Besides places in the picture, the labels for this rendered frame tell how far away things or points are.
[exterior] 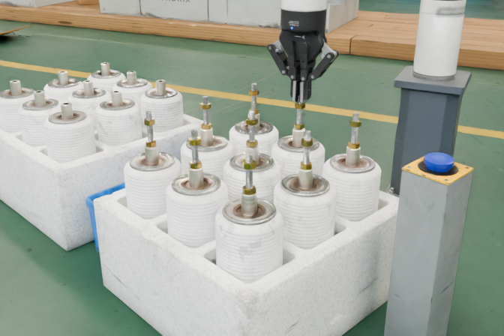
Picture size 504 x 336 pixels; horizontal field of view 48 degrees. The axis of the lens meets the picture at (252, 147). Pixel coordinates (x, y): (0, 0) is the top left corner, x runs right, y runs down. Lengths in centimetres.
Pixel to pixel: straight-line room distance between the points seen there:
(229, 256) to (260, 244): 5
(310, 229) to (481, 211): 64
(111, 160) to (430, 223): 67
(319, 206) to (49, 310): 51
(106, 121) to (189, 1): 207
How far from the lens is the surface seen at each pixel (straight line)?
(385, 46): 279
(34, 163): 123
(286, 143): 102
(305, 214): 84
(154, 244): 88
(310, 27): 93
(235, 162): 94
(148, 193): 94
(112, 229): 99
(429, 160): 80
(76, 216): 120
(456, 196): 81
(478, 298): 112
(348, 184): 92
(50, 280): 116
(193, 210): 84
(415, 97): 130
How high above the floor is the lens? 64
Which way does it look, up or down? 22 degrees down
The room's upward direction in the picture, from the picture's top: straight up
